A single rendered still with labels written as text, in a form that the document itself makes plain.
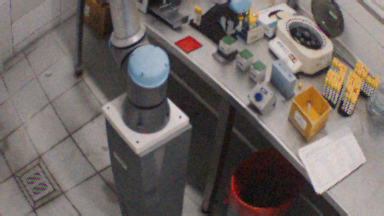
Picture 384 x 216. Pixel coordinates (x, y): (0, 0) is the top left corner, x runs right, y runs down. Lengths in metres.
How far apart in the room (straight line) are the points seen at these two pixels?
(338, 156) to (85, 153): 1.51
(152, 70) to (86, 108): 1.44
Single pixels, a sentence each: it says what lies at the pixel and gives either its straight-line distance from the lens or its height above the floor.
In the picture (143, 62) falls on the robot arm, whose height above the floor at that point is 1.13.
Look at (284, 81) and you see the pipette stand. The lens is 1.88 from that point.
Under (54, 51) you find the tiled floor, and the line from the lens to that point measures 3.42.
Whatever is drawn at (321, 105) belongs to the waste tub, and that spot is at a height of 0.94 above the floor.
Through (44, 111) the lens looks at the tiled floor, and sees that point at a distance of 3.04.
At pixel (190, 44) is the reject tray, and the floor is 0.88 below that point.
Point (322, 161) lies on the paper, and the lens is 1.77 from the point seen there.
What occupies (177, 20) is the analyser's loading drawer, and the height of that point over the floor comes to 0.93.
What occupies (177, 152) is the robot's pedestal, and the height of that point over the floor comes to 0.78.
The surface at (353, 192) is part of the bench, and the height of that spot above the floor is 0.88.
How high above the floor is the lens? 2.26
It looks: 49 degrees down
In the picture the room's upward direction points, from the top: 6 degrees clockwise
